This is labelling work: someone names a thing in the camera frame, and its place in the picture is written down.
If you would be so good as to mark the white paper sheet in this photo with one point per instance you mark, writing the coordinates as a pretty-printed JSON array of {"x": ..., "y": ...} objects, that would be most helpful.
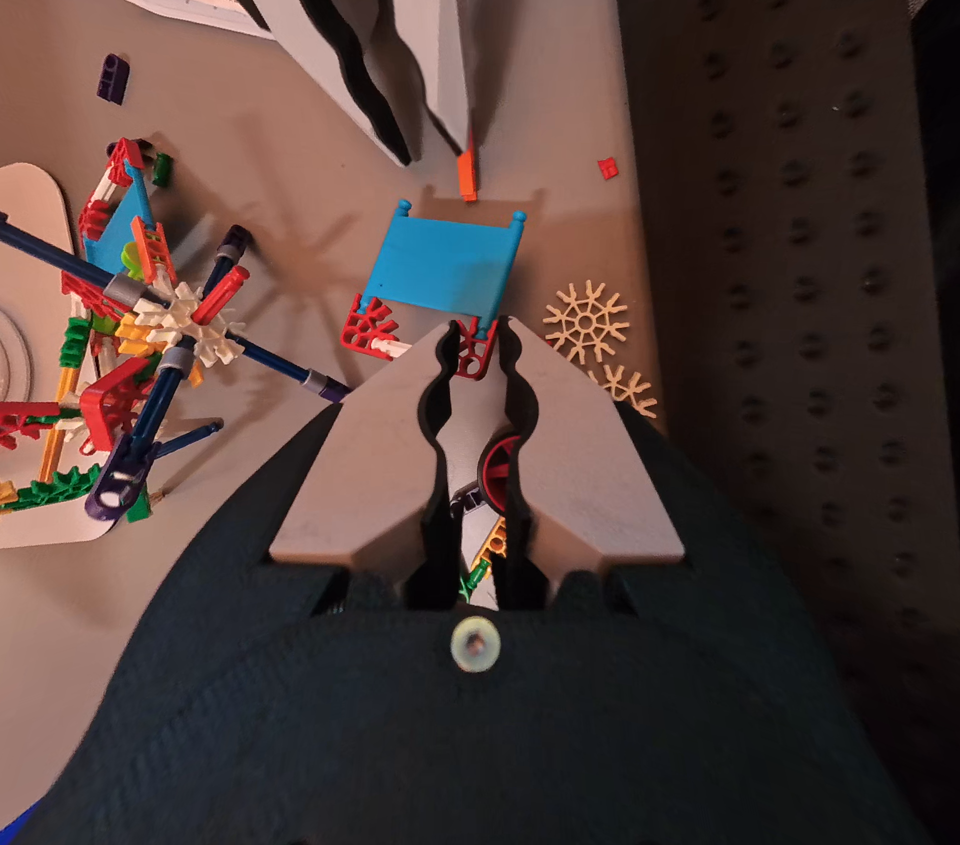
[{"x": 195, "y": 12}]

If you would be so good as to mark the white toy rod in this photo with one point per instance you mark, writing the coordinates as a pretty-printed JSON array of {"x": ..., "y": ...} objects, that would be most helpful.
[{"x": 390, "y": 348}]

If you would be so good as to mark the orange toy piece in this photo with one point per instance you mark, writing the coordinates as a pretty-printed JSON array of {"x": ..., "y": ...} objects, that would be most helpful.
[{"x": 468, "y": 177}]

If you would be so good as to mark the colourful toy windmill model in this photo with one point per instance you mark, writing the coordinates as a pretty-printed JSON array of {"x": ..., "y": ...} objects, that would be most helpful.
[{"x": 187, "y": 327}]

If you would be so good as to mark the purple round toy connector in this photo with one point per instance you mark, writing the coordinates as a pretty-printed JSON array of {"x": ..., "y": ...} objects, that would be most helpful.
[{"x": 469, "y": 498}]

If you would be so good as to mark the green short toy rod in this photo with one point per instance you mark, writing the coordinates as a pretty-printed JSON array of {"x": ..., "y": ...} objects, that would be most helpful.
[{"x": 163, "y": 170}]

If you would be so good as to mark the yellow green toy piece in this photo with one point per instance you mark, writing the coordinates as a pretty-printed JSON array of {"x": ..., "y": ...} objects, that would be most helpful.
[{"x": 491, "y": 541}]

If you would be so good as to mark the white document stand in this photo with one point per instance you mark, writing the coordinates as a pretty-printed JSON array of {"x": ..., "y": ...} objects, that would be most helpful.
[{"x": 37, "y": 215}]

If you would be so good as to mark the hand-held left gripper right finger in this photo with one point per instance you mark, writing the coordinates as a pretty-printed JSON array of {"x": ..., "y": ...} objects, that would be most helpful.
[{"x": 592, "y": 485}]

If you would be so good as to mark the black perforated board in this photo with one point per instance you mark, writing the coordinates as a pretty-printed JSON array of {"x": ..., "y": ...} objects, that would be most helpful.
[{"x": 787, "y": 260}]

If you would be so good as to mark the white snowflake toy connector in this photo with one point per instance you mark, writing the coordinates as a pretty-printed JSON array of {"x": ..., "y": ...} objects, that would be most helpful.
[
  {"x": 630, "y": 387},
  {"x": 573, "y": 321}
]

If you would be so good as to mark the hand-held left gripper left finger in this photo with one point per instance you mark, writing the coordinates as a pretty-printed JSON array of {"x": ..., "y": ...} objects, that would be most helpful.
[{"x": 360, "y": 485}]

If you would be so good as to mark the blue toy panel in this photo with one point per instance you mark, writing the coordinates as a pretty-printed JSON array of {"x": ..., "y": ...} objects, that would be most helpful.
[{"x": 442, "y": 267}]

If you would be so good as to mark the red toy wheel black tyre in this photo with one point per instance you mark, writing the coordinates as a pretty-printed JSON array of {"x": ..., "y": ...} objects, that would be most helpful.
[{"x": 491, "y": 477}]

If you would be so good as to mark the small red toy piece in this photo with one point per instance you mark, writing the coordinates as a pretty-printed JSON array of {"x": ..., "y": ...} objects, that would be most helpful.
[{"x": 608, "y": 168}]

